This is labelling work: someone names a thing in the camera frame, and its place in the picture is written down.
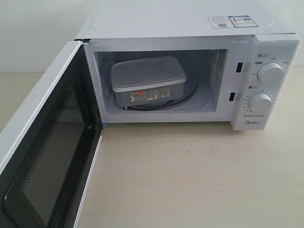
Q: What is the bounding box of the white lidded plastic container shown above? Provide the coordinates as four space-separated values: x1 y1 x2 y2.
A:
111 57 187 106

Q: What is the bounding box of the white microwave door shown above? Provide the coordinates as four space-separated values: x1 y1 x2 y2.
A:
0 40 103 228

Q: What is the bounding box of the white microwave oven body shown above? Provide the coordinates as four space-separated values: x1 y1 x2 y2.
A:
75 0 300 130

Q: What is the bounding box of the glass turntable plate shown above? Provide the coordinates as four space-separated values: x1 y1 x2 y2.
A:
113 79 198 112

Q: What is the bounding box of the lower white timer knob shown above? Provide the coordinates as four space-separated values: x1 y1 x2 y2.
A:
248 93 273 112

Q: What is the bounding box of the upper white power knob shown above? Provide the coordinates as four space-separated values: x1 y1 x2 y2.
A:
257 62 284 85

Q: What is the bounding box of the blue white label sticker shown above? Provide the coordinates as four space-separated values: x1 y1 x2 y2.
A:
208 15 258 29

